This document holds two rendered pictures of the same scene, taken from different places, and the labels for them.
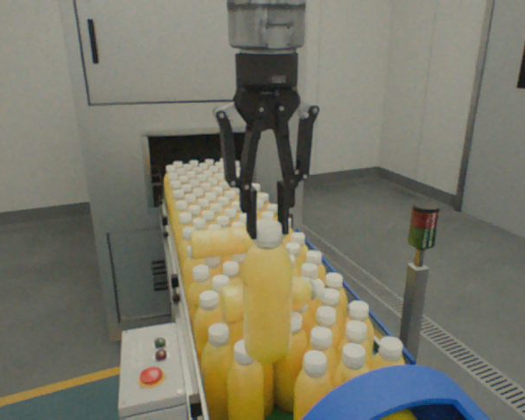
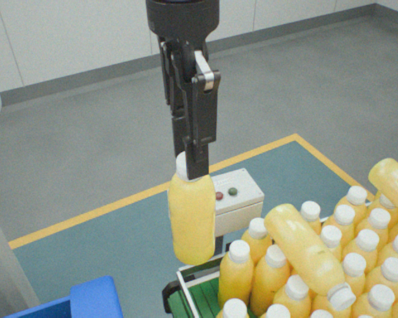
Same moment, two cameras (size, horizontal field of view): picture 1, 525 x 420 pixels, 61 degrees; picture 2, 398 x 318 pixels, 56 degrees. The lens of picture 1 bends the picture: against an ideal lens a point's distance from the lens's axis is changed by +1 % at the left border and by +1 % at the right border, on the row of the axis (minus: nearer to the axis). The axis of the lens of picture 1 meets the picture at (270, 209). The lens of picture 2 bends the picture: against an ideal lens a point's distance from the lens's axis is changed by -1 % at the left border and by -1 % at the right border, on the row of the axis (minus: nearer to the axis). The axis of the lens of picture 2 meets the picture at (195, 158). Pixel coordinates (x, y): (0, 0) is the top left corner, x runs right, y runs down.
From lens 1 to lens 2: 67 cm
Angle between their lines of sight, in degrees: 73
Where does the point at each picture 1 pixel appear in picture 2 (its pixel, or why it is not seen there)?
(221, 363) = not seen: hidden behind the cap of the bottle
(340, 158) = not seen: outside the picture
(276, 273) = (170, 195)
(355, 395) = (95, 296)
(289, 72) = (156, 21)
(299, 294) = (310, 276)
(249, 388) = (222, 272)
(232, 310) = (266, 222)
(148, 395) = not seen: hidden behind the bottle
